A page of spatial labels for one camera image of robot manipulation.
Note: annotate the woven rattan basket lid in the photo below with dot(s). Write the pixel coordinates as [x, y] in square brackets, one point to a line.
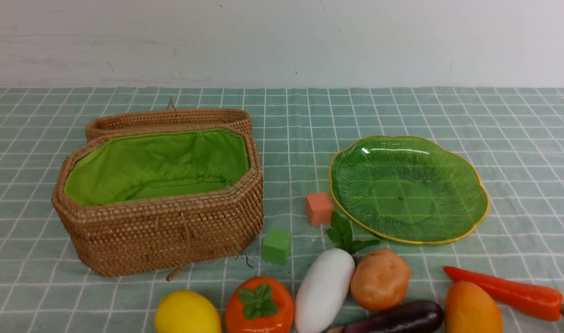
[171, 116]

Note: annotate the green glass leaf plate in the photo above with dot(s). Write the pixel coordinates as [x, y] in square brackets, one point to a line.
[408, 189]

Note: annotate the yellow toy lemon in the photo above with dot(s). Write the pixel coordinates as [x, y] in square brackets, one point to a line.
[186, 311]

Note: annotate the white toy radish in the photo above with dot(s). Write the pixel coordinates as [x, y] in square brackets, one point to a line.
[326, 284]

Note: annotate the orange foam cube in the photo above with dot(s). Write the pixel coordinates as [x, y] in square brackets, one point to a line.
[318, 208]

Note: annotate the brown toy potato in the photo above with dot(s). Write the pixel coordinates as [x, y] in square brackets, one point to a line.
[380, 280]

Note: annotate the orange yellow toy mango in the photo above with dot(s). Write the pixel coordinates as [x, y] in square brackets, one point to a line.
[469, 309]

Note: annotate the green foam cube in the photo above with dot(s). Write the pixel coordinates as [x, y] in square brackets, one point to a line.
[276, 246]

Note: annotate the orange toy carrot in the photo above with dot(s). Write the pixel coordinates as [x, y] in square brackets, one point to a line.
[542, 302]

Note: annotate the woven rattan basket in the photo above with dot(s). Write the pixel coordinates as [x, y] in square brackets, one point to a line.
[161, 197]

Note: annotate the orange toy persimmon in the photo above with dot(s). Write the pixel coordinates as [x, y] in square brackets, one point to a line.
[261, 304]

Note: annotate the purple toy eggplant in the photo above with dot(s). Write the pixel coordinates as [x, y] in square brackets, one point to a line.
[412, 317]

